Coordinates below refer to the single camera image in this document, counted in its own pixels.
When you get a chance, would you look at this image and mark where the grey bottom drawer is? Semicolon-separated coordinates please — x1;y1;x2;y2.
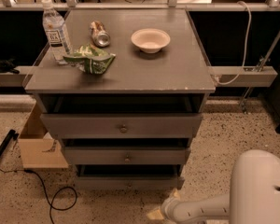
75;164;185;190

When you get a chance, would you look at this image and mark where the grey drawer cabinet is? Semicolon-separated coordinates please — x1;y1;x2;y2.
23;8;217;191

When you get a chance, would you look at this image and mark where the cardboard box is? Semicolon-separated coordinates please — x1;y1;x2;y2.
18;105;68;169

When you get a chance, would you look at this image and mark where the white paper bowl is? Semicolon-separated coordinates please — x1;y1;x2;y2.
131;28;171;54

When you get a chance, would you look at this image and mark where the grey top drawer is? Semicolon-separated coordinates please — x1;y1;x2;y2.
41;114;202;139

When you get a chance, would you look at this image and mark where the green chip bag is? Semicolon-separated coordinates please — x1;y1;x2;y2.
63;44;116;75

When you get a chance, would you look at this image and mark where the clear plastic water bottle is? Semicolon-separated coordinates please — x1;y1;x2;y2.
41;0;72;64

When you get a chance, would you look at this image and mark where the black bar on floor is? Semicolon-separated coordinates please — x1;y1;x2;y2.
0;130;18;157

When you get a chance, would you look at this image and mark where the crushed metal can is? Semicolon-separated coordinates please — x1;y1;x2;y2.
90;21;110;48

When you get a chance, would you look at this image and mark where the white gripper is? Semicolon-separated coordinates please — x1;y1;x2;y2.
147;189;181;223

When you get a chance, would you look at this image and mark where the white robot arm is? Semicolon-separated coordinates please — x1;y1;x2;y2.
147;150;280;224

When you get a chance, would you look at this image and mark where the black floor cable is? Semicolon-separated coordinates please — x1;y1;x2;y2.
0;165;78;224

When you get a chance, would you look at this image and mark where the white hanging cable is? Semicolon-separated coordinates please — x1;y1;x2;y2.
214;0;253;86

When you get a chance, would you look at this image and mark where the grey middle drawer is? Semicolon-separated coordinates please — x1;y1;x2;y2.
63;147;190;165

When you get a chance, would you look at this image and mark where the black object on rail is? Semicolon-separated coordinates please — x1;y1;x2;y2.
0;60;20;74

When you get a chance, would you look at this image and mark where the grey drawer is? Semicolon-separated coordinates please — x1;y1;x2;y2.
75;164;185;190
63;147;190;165
41;114;202;139

